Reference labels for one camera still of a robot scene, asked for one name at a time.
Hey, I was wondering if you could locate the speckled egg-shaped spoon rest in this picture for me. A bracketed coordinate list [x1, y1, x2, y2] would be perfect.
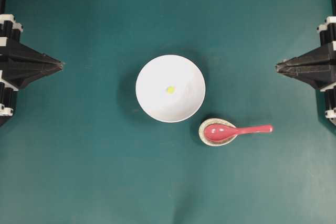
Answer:
[198, 118, 236, 147]

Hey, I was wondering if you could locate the red ceramic spoon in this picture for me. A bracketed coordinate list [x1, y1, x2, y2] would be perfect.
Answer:
[204, 124, 273, 142]

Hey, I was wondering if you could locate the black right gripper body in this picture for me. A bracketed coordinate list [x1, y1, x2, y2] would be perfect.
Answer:
[317, 16, 335, 125]

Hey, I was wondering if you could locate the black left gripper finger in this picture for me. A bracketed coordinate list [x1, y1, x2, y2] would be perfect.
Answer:
[7, 40, 64, 67]
[7, 65, 63, 89]

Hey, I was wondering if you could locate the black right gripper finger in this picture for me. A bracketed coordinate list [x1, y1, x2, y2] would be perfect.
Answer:
[275, 42, 335, 70]
[276, 67, 335, 90]

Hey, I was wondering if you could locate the white round bowl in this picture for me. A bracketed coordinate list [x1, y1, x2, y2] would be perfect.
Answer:
[135, 55, 206, 123]

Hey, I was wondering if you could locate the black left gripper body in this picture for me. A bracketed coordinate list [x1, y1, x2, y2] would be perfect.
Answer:
[1, 14, 23, 126]

